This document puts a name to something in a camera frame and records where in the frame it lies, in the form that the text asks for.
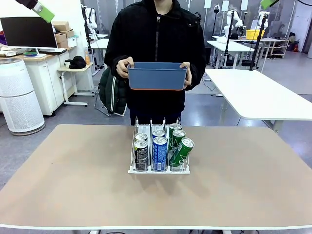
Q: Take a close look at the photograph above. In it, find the blue bin with orange handles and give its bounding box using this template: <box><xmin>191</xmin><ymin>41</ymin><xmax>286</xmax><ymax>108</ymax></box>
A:
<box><xmin>126</xmin><ymin>62</ymin><xmax>188</xmax><ymax>91</ymax></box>

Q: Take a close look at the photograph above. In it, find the green beverage can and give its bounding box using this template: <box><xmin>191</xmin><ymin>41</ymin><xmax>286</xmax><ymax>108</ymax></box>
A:
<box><xmin>172</xmin><ymin>129</ymin><xmax>187</xmax><ymax>153</ymax></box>
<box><xmin>169</xmin><ymin>137</ymin><xmax>195</xmax><ymax>171</ymax></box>
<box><xmin>168</xmin><ymin>123</ymin><xmax>183</xmax><ymax>144</ymax></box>

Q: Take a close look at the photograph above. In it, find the person's right forearm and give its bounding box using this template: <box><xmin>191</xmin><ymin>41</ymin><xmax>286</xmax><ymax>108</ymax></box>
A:
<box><xmin>104</xmin><ymin>52</ymin><xmax>134</xmax><ymax>82</ymax></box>

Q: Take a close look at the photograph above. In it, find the person's left forearm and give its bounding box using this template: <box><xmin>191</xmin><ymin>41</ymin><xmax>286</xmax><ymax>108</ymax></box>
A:
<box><xmin>186</xmin><ymin>56</ymin><xmax>207</xmax><ymax>91</ymax></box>

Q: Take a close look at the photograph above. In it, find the person's right hand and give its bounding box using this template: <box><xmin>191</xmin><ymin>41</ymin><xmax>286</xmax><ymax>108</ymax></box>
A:
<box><xmin>116</xmin><ymin>57</ymin><xmax>135</xmax><ymax>80</ymax></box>

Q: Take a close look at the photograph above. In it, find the person's left hand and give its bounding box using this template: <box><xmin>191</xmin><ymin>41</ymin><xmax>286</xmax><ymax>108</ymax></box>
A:
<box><xmin>179</xmin><ymin>61</ymin><xmax>193</xmax><ymax>90</ymax></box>

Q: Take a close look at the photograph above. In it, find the black monitor on white stand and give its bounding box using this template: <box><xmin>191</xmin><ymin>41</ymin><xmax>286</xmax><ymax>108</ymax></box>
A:
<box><xmin>0</xmin><ymin>16</ymin><xmax>59</xmax><ymax>58</ymax></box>

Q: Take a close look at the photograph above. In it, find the yellow plastic bin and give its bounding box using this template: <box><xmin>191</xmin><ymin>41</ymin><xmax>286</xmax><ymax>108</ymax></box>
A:
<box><xmin>245</xmin><ymin>29</ymin><xmax>266</xmax><ymax>40</ymax></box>

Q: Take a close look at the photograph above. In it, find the wooden-top workbench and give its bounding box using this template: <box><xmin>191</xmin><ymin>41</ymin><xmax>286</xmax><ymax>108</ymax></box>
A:
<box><xmin>243</xmin><ymin>36</ymin><xmax>290</xmax><ymax>59</ymax></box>

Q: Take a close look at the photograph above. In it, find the black keyboard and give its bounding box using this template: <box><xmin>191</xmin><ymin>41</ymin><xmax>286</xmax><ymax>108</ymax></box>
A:
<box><xmin>39</xmin><ymin>48</ymin><xmax>67</xmax><ymax>55</ymax></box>

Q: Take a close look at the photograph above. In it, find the white background table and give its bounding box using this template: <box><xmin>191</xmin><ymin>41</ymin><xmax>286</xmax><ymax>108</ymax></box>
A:
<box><xmin>90</xmin><ymin>38</ymin><xmax>110</xmax><ymax>66</ymax></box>
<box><xmin>206</xmin><ymin>40</ymin><xmax>255</xmax><ymax>70</ymax></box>

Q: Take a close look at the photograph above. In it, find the black cap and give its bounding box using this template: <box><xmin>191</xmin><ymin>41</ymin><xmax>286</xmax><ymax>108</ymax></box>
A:
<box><xmin>68</xmin><ymin>56</ymin><xmax>87</xmax><ymax>70</ymax></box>

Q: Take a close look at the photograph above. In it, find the white desk cabinet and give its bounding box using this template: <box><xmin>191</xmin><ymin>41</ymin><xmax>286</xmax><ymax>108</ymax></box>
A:
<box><xmin>23</xmin><ymin>47</ymin><xmax>74</xmax><ymax>117</ymax></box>

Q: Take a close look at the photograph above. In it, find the small wooden-top side table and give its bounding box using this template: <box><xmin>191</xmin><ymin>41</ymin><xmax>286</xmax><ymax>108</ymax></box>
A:
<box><xmin>58</xmin><ymin>62</ymin><xmax>96</xmax><ymax>107</ymax></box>

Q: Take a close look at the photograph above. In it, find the black tripod stand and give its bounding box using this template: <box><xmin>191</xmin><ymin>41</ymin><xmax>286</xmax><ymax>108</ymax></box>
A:
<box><xmin>248</xmin><ymin>13</ymin><xmax>268</xmax><ymax>72</ymax></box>

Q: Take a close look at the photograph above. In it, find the white air purifier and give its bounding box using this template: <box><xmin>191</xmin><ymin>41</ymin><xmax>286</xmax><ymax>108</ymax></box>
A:
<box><xmin>0</xmin><ymin>58</ymin><xmax>46</xmax><ymax>137</ymax></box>

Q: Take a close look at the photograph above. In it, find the large white table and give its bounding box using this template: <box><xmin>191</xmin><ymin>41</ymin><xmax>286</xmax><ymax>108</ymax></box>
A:
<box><xmin>204</xmin><ymin>69</ymin><xmax>312</xmax><ymax>132</ymax></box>

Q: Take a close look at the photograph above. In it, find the dark green striped jacket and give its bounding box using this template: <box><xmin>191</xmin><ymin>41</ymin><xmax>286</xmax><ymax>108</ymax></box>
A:
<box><xmin>98</xmin><ymin>67</ymin><xmax>129</xmax><ymax>117</ymax></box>

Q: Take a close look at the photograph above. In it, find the person in black jacket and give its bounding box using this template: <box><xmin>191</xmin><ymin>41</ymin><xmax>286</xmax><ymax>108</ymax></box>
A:
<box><xmin>104</xmin><ymin>0</ymin><xmax>207</xmax><ymax>127</ymax></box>

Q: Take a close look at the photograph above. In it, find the metal chair frame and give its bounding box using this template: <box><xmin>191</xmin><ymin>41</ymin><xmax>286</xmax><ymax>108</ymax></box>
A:
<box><xmin>94</xmin><ymin>91</ymin><xmax>112</xmax><ymax>117</ymax></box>

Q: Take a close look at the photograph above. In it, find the white wire can dispenser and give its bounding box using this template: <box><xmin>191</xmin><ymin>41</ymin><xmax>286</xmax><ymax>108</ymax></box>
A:
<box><xmin>127</xmin><ymin>116</ymin><xmax>191</xmax><ymax>175</ymax></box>

